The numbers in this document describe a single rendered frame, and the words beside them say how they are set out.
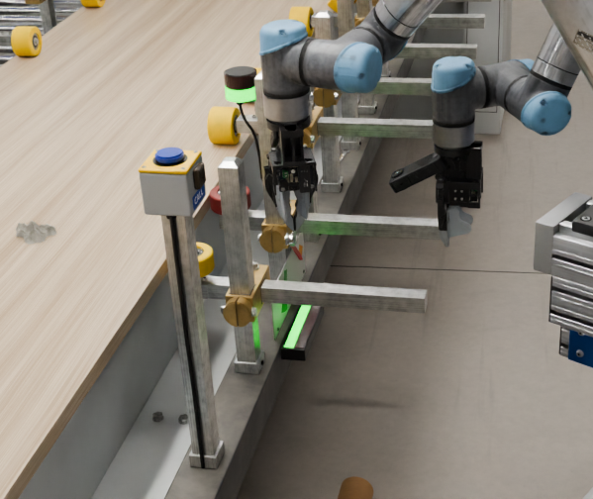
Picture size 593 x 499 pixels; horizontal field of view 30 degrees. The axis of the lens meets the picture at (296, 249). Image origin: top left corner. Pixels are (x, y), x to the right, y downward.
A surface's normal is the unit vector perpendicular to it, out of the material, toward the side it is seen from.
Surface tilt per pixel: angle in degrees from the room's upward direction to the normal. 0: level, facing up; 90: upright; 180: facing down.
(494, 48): 90
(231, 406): 0
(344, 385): 0
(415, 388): 0
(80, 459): 90
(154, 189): 90
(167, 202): 90
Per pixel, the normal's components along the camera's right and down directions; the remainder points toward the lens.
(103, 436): 0.97, 0.06
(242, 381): -0.06, -0.88
